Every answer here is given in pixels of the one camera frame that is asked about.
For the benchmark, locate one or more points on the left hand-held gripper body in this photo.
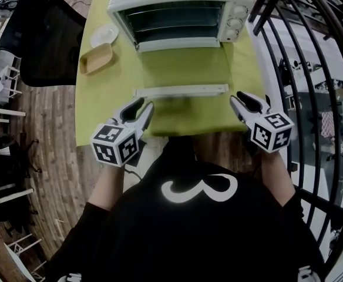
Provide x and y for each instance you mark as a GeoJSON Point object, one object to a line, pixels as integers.
{"type": "Point", "coordinates": [112, 145]}

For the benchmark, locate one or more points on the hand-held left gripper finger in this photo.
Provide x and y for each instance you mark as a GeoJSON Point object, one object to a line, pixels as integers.
{"type": "Point", "coordinates": [145, 117]}
{"type": "Point", "coordinates": [127, 109]}

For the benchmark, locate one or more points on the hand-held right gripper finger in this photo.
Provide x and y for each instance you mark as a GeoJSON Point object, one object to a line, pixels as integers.
{"type": "Point", "coordinates": [253, 100]}
{"type": "Point", "coordinates": [240, 110]}

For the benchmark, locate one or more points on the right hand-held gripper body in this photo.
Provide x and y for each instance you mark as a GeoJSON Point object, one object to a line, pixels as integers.
{"type": "Point", "coordinates": [272, 132]}

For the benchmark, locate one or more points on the glass toaster oven door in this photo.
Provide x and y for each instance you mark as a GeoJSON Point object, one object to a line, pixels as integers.
{"type": "Point", "coordinates": [183, 90]}

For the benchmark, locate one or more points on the person's right forearm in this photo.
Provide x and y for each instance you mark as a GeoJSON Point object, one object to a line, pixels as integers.
{"type": "Point", "coordinates": [277, 175]}

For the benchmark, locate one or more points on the person's left forearm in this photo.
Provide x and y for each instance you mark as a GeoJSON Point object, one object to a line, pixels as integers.
{"type": "Point", "coordinates": [108, 184]}

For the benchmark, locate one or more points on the white oven knob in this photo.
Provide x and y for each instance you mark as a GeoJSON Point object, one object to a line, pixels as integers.
{"type": "Point", "coordinates": [241, 11]}
{"type": "Point", "coordinates": [236, 23]}
{"type": "Point", "coordinates": [232, 33]}

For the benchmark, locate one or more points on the green tablecloth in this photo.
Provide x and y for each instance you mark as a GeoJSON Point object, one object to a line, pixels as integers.
{"type": "Point", "coordinates": [101, 104]}

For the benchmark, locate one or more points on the black metal railing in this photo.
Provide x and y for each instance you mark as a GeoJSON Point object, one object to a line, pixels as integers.
{"type": "Point", "coordinates": [306, 78]}

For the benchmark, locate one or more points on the tan rectangular baking tray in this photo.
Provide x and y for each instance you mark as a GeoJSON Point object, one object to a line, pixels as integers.
{"type": "Point", "coordinates": [96, 59]}

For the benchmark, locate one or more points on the white round plate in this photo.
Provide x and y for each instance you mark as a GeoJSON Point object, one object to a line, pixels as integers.
{"type": "Point", "coordinates": [104, 34]}

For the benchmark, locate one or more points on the black mesh office chair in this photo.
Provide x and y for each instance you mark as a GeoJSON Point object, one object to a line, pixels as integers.
{"type": "Point", "coordinates": [48, 46]}

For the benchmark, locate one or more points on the white wooden stool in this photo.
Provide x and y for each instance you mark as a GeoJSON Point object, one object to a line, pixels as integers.
{"type": "Point", "coordinates": [5, 112]}

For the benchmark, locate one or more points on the person's black printed shirt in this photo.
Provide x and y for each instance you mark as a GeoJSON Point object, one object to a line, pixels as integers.
{"type": "Point", "coordinates": [189, 239]}

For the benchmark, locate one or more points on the white slatted chair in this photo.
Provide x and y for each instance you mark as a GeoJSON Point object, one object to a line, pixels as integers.
{"type": "Point", "coordinates": [8, 75]}

